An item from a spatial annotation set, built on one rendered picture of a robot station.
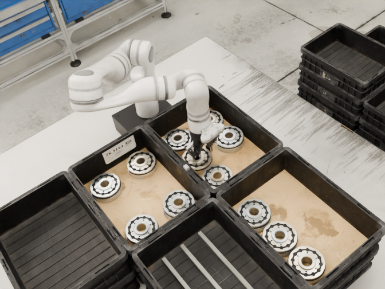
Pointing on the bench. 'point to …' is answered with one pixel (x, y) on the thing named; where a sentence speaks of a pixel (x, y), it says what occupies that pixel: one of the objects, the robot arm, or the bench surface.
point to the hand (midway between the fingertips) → (203, 153)
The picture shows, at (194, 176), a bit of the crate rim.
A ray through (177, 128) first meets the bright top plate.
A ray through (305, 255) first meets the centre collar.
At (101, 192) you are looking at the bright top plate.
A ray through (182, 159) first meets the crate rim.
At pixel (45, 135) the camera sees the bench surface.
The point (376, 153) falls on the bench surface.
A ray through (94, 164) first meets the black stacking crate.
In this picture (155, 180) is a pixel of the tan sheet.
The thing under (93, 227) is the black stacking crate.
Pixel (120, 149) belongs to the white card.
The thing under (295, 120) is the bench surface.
